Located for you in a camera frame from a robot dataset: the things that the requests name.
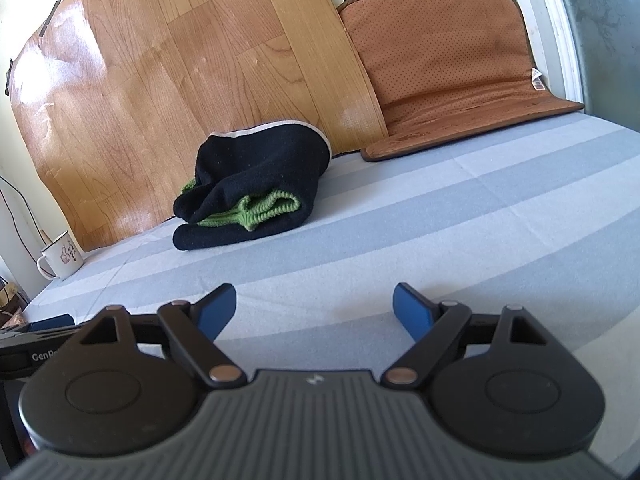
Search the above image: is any wood-pattern vinyl sheet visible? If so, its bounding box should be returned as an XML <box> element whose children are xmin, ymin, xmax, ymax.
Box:
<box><xmin>10</xmin><ymin>0</ymin><xmax>390</xmax><ymax>253</ymax></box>

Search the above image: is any frosted glass door pane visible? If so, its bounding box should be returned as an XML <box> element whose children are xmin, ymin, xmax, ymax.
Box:
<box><xmin>550</xmin><ymin>0</ymin><xmax>640</xmax><ymax>131</ymax></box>

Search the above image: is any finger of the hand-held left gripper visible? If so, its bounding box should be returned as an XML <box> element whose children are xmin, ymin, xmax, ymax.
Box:
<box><xmin>22</xmin><ymin>314</ymin><xmax>86</xmax><ymax>336</ymax></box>

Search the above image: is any white enamel mug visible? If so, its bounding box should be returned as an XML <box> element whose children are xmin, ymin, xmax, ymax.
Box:
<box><xmin>36</xmin><ymin>231</ymin><xmax>85</xmax><ymax>281</ymax></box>

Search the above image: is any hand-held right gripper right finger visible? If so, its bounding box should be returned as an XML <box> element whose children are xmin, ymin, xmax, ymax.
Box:
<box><xmin>382</xmin><ymin>282</ymin><xmax>548</xmax><ymax>388</ymax></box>

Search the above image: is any blue white striped bed sheet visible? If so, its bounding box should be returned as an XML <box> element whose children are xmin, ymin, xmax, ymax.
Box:
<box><xmin>0</xmin><ymin>110</ymin><xmax>640</xmax><ymax>461</ymax></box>

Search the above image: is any white door frame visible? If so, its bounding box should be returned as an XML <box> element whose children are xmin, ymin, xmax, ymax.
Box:
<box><xmin>515</xmin><ymin>0</ymin><xmax>586</xmax><ymax>103</ymax></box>

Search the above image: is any thin dark cable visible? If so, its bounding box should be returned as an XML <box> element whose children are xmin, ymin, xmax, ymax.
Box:
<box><xmin>0</xmin><ymin>175</ymin><xmax>43</xmax><ymax>251</ymax></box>

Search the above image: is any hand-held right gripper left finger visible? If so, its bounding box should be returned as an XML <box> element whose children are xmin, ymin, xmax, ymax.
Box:
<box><xmin>75</xmin><ymin>282</ymin><xmax>246</xmax><ymax>388</ymax></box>

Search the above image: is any navy green knit sweater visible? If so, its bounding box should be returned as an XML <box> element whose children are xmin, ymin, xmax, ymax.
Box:
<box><xmin>172</xmin><ymin>120</ymin><xmax>333</xmax><ymax>252</ymax></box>

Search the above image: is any brown perforated seat cushion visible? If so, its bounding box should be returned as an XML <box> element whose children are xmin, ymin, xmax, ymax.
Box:
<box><xmin>336</xmin><ymin>0</ymin><xmax>586</xmax><ymax>162</ymax></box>

